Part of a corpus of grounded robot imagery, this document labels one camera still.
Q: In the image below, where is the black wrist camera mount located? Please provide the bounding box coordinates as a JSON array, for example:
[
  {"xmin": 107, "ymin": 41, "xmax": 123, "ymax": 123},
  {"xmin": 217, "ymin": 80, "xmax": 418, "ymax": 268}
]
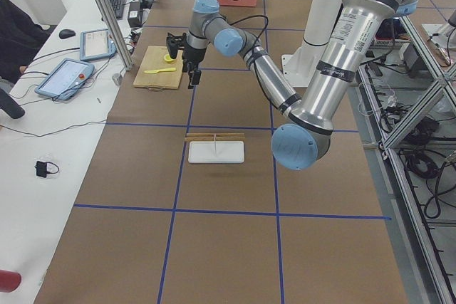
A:
[{"xmin": 166, "ymin": 33, "xmax": 187, "ymax": 59}]

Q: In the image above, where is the white rectangular tray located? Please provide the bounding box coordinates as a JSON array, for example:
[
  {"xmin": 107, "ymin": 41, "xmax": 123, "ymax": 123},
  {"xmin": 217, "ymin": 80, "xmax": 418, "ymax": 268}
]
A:
[{"xmin": 188, "ymin": 141, "xmax": 244, "ymax": 164}]

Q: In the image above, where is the far blue teach pendant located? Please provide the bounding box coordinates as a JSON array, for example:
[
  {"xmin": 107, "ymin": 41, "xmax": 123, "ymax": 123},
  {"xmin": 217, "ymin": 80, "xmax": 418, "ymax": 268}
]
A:
[{"xmin": 80, "ymin": 28, "xmax": 116, "ymax": 62}]

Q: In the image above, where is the red bottle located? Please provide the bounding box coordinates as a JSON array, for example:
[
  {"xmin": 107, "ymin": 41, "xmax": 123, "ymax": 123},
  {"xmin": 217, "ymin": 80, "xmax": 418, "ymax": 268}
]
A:
[{"xmin": 0, "ymin": 270, "xmax": 22, "ymax": 293}]

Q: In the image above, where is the near blue teach pendant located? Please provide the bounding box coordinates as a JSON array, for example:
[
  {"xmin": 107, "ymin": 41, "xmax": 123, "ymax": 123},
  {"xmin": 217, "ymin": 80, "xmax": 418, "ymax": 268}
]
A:
[{"xmin": 35, "ymin": 58, "xmax": 95, "ymax": 101}]

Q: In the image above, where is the yellow round cup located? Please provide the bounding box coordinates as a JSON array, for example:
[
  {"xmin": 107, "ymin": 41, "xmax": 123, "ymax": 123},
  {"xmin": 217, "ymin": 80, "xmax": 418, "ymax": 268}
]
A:
[{"xmin": 163, "ymin": 54, "xmax": 176, "ymax": 63}]

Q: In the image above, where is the black power adapter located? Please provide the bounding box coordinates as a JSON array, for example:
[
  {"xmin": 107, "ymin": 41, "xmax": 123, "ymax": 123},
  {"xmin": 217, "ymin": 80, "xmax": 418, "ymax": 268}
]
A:
[{"xmin": 127, "ymin": 1, "xmax": 143, "ymax": 28}]

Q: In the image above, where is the small black clip device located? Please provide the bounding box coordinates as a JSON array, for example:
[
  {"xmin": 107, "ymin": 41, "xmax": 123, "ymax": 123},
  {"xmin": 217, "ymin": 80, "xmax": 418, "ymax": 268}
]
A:
[{"xmin": 35, "ymin": 161, "xmax": 60, "ymax": 178}]

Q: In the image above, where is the wooden chopsticks pair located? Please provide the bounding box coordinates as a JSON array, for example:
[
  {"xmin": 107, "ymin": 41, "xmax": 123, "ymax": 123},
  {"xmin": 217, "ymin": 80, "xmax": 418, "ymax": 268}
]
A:
[{"xmin": 184, "ymin": 132, "xmax": 245, "ymax": 142}]

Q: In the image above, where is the yellow plastic knife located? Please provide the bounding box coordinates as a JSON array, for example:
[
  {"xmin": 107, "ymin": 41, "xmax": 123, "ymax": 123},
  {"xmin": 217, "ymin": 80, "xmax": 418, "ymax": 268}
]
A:
[{"xmin": 143, "ymin": 67, "xmax": 177, "ymax": 74}]

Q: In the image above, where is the aluminium frame post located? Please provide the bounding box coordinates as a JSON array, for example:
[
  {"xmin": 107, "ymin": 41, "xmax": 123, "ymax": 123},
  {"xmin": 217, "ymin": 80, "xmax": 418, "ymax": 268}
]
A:
[{"xmin": 95, "ymin": 0, "xmax": 133, "ymax": 71}]

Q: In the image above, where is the wooden cutting board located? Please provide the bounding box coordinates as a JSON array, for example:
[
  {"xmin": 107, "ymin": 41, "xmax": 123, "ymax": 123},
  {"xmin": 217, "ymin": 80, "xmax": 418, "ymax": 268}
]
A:
[{"xmin": 133, "ymin": 46, "xmax": 182, "ymax": 90}]

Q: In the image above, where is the blue teach pendant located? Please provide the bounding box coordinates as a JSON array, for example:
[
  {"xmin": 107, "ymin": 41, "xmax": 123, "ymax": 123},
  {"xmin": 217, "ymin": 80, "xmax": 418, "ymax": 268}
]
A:
[
  {"xmin": 80, "ymin": 28, "xmax": 116, "ymax": 62},
  {"xmin": 35, "ymin": 58, "xmax": 95, "ymax": 101}
]

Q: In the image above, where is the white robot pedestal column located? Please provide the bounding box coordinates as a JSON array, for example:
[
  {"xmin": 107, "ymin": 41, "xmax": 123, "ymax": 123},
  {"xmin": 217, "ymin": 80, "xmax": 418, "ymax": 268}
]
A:
[{"xmin": 282, "ymin": 0, "xmax": 341, "ymax": 87}]

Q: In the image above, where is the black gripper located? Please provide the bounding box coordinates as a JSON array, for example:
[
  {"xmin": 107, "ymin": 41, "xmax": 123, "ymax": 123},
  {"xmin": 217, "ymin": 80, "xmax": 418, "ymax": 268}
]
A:
[{"xmin": 182, "ymin": 45, "xmax": 205, "ymax": 89}]

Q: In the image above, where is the black computer mouse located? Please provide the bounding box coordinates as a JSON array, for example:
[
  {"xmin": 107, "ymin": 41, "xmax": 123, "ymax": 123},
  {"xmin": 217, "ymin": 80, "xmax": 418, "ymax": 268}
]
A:
[{"xmin": 58, "ymin": 29, "xmax": 76, "ymax": 40}]

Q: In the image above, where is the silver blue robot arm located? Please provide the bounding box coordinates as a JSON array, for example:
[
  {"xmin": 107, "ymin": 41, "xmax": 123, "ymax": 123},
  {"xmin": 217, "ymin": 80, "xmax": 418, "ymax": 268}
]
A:
[{"xmin": 179, "ymin": 0, "xmax": 418, "ymax": 170}]

